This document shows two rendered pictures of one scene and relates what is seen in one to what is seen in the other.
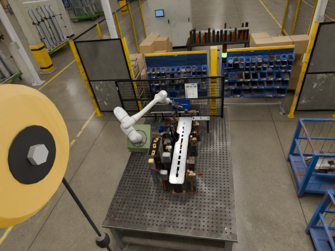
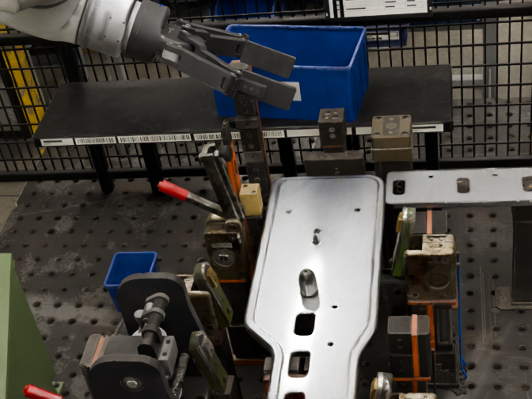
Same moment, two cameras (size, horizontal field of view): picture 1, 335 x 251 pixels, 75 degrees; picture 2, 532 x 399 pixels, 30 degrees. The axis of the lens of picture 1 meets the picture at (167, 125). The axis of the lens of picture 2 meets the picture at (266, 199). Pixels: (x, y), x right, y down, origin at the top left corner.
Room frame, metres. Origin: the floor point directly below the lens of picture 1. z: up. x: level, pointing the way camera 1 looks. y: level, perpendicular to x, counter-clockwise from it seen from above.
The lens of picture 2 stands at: (1.47, -0.20, 2.18)
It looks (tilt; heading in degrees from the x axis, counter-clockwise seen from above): 38 degrees down; 0
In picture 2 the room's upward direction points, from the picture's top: 10 degrees counter-clockwise
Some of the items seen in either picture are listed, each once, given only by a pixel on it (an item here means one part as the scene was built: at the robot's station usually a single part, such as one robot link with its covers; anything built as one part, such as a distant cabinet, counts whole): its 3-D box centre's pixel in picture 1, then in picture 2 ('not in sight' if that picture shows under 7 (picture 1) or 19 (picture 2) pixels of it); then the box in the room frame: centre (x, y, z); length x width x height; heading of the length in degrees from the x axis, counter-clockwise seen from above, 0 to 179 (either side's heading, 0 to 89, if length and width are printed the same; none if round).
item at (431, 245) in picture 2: (197, 132); (433, 314); (2.73, -0.46, 0.87); 0.12 x 0.09 x 0.35; 76
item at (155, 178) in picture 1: (153, 172); not in sight; (1.98, 0.28, 0.92); 0.08 x 0.08 x 0.44; 76
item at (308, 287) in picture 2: not in sight; (308, 283); (2.71, -0.24, 1.02); 0.03 x 0.03 x 0.07
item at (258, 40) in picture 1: (274, 63); not in sight; (5.14, -2.94, 0.68); 1.20 x 0.80 x 1.35; 77
